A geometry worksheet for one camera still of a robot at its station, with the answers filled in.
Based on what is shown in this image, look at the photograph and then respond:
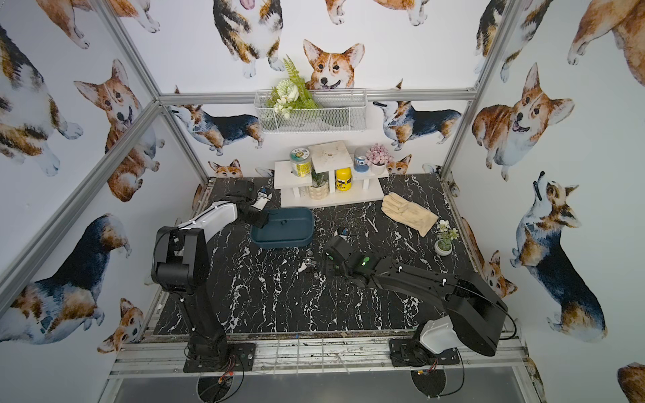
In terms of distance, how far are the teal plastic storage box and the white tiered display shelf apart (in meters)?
0.05

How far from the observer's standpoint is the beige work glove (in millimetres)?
1055

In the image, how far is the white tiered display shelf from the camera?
994mm
